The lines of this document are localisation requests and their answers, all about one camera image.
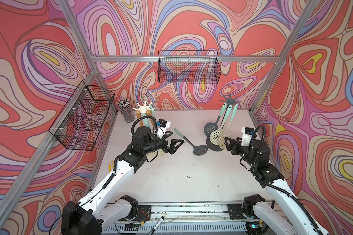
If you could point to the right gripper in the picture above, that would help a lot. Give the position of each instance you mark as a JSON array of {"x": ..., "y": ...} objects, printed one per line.
[{"x": 232, "y": 141}]

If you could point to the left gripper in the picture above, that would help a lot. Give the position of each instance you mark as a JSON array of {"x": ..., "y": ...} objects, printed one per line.
[{"x": 172, "y": 150}]

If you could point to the cream skimmer mint handle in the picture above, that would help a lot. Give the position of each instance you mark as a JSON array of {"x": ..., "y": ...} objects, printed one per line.
[
  {"x": 145, "y": 120},
  {"x": 215, "y": 135}
]

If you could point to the mint handle utensil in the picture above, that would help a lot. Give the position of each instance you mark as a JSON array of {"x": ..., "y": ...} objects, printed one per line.
[{"x": 197, "y": 150}]

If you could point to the grey slotted spoon mint handle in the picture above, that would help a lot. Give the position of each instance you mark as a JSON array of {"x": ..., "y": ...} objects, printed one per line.
[{"x": 213, "y": 126}]

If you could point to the grey skimmer mint handle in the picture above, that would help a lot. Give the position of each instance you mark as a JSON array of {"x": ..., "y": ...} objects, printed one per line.
[{"x": 152, "y": 110}]

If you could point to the dark grey utensil rack stand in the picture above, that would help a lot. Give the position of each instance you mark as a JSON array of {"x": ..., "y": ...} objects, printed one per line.
[{"x": 229, "y": 101}]

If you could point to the cream slotted spoon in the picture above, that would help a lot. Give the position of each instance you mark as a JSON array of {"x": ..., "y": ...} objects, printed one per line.
[{"x": 139, "y": 115}]

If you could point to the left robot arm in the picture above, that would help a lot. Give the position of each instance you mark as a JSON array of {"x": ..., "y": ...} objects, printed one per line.
[{"x": 91, "y": 214}]

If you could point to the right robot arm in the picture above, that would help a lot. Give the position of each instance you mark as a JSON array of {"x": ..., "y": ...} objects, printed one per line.
[{"x": 255, "y": 158}]

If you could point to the cream utensil rack stand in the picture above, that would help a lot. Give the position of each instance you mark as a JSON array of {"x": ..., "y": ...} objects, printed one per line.
[{"x": 143, "y": 108}]

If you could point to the pen holder cup with pens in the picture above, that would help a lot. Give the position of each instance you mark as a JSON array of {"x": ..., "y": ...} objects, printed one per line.
[{"x": 126, "y": 110}]

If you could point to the yellow calculator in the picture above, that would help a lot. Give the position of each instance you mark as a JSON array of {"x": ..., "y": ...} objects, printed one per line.
[{"x": 111, "y": 165}]

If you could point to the black marker pen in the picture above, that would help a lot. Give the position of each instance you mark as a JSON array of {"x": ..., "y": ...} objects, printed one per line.
[{"x": 156, "y": 226}]

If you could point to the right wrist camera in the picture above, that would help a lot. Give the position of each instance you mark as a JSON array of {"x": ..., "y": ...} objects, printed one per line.
[{"x": 248, "y": 135}]

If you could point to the black wire basket back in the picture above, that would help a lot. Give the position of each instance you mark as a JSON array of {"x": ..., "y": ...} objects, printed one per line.
[{"x": 188, "y": 67}]

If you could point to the black wire basket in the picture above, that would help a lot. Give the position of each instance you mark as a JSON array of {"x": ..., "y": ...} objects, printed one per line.
[
  {"x": 86, "y": 112},
  {"x": 188, "y": 67}
]

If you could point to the black wire basket left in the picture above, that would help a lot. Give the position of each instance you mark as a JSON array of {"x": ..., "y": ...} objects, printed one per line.
[{"x": 86, "y": 112}]

